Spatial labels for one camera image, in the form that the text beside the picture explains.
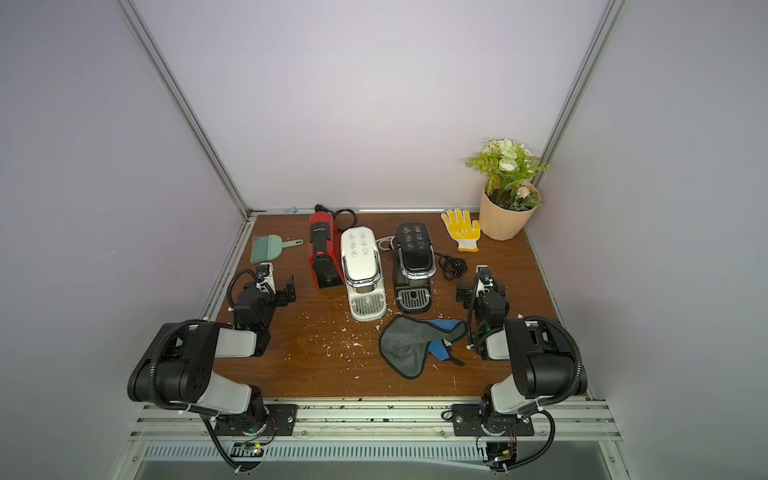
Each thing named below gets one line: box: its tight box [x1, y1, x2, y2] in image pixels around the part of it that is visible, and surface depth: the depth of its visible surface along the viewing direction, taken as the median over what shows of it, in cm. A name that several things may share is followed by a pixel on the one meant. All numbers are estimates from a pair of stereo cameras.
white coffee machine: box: [341, 226, 387, 322], surface depth 83 cm
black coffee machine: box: [394, 221, 437, 314], surface depth 83 cm
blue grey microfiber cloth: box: [379, 316, 465, 380], surface depth 85 cm
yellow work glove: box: [441, 208, 481, 252], surface depth 116 cm
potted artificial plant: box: [465, 138, 549, 241], surface depth 102 cm
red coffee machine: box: [309, 211, 345, 290], surface depth 89 cm
